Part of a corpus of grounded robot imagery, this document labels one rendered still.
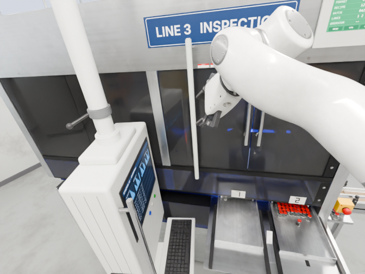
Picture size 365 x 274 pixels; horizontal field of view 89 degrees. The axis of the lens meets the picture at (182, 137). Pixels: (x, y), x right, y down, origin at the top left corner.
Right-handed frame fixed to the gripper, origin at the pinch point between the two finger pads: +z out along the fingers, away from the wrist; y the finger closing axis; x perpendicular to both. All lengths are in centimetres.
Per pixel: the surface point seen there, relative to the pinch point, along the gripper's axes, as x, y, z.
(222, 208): -56, -27, 70
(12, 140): 164, 65, 329
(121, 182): 16.7, -19.8, 30.4
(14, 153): 159, 47, 343
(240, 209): -66, -27, 64
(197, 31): -1.6, 40.8, 6.2
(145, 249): 2, -44, 43
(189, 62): -1.2, 28.9, 12.0
